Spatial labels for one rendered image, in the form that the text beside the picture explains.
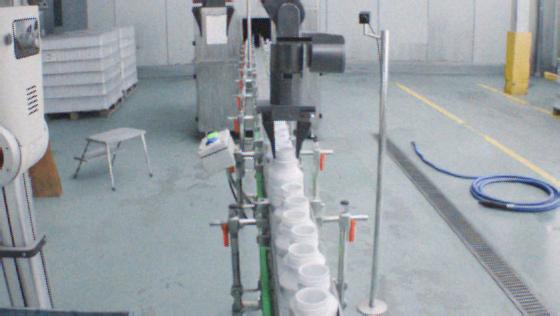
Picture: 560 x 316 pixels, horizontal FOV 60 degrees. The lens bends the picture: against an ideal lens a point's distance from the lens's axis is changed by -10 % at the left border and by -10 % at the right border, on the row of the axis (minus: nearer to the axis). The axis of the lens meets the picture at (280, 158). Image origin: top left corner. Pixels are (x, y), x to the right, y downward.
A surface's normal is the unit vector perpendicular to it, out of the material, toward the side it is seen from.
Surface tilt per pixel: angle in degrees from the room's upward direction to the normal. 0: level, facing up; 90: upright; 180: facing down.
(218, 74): 90
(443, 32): 90
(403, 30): 90
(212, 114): 90
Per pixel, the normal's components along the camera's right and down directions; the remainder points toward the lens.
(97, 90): 0.10, 0.29
